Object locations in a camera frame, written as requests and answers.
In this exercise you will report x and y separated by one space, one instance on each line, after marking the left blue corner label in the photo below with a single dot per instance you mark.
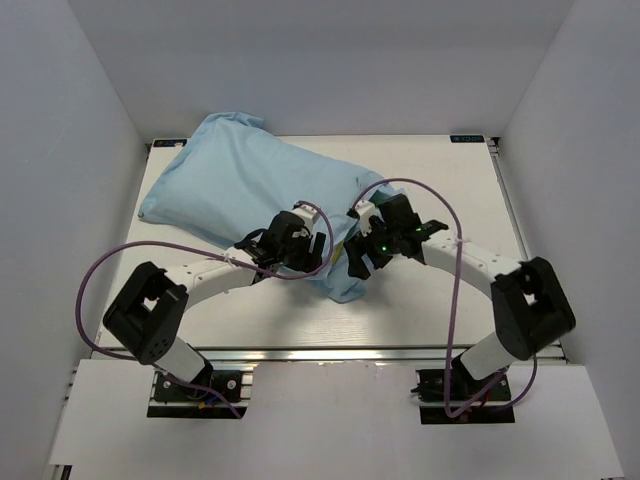
169 143

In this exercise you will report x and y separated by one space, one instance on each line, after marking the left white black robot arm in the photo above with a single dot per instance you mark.
147 312

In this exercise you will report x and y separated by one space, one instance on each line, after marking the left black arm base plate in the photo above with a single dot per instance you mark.
169 400

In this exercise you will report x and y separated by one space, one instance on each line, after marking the aluminium table front rail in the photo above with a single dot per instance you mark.
325 354

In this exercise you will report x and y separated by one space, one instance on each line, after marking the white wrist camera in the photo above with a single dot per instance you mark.
308 214
363 212

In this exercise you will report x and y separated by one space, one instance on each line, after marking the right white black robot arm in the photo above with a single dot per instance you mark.
530 308

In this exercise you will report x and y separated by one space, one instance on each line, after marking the cream yellow-edged pillow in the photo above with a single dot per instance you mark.
337 252

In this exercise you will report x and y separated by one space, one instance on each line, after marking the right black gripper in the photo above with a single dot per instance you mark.
358 245

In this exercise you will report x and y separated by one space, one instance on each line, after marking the light blue pillowcase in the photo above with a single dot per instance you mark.
233 177

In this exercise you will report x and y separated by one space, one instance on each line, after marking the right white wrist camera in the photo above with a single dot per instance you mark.
363 212

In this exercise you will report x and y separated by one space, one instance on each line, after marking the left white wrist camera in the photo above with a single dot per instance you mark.
308 214

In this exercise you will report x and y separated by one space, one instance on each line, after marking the blue corner label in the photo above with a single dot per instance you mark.
464 139
169 143

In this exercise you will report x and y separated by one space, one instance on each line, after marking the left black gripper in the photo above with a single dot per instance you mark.
307 261

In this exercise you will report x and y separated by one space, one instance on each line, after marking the right blue corner label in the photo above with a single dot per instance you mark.
464 139

